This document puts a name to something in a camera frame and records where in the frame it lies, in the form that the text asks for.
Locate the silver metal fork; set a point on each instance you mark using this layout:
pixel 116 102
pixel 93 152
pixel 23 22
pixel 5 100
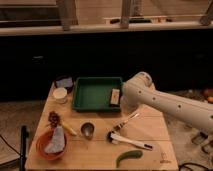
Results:
pixel 123 123

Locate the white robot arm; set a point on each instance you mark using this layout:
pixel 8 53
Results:
pixel 138 90

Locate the small metal cup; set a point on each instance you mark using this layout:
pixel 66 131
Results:
pixel 87 130

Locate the white paper cup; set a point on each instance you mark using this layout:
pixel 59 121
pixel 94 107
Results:
pixel 60 95

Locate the tan wooden block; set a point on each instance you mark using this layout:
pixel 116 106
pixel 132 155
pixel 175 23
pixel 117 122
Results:
pixel 115 97

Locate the green plastic tray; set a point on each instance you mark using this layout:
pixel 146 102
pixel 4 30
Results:
pixel 93 94

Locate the yellow toy banana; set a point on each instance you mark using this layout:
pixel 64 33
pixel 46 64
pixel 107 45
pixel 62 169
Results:
pixel 69 129

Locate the dark brown grape bunch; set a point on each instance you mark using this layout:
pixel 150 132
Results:
pixel 54 119

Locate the green pea pod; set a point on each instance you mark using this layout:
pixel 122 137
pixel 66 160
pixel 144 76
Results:
pixel 133 154

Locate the grey blue cloth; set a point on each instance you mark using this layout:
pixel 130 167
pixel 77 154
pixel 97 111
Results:
pixel 57 142

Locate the orange bowl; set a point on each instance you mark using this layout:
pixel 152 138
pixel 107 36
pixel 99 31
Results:
pixel 41 144

